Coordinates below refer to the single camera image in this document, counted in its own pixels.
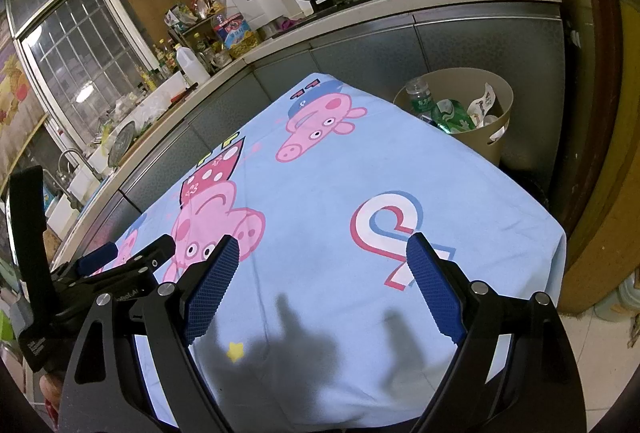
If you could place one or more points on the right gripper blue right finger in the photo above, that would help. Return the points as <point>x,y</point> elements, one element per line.
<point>513,370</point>

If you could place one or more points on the beige plastic trash bin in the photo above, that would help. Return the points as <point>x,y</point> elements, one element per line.
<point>465,85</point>

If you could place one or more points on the round glass pot lid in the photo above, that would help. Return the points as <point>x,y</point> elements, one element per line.
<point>122,143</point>

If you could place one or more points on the wooden spice shelf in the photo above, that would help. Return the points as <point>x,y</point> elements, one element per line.
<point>195,25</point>

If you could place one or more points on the fruit pattern curtain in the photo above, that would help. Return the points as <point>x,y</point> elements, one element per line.
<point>21,112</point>

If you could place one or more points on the window with grid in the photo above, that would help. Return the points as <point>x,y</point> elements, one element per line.
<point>82,60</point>

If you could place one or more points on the Peppa Pig blue tablecloth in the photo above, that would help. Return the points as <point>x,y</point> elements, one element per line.
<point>323,325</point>

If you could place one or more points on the kitchen faucet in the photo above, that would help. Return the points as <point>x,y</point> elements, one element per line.
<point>75,177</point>

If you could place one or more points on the white plastic jug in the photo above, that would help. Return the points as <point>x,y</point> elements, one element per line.
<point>191,66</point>

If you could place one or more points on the white food packet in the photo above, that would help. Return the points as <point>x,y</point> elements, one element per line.
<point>479,108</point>

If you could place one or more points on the crushed green drink can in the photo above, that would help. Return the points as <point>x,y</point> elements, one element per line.
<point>451,117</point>

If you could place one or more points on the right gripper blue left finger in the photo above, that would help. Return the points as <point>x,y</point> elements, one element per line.
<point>104,388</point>

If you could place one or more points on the kitchen cabinet fronts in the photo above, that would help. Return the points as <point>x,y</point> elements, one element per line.
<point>523,42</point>

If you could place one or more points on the clear plastic bottle green label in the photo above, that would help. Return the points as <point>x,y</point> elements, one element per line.
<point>420,98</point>

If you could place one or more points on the cooking oil bottle blue label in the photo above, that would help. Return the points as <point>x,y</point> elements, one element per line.
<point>237,36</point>

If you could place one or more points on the person's right hand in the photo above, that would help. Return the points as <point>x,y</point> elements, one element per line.
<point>51,388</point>

